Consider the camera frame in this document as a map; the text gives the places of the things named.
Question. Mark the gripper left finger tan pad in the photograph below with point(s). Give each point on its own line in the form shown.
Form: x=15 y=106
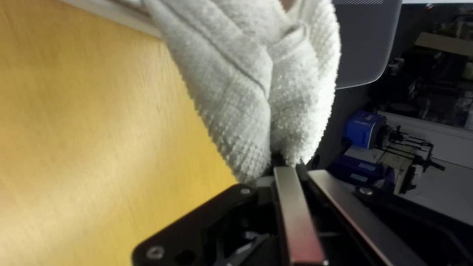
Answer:
x=297 y=217

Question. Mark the gripper right finger tan pad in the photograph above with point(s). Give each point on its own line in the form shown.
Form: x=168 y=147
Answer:
x=355 y=217

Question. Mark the white terry towel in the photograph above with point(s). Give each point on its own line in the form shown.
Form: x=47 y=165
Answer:
x=256 y=79

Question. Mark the blue bin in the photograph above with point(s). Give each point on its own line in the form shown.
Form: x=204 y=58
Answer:
x=362 y=171
x=363 y=128

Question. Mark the grey office chair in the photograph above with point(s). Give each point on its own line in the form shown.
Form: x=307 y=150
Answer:
x=366 y=42

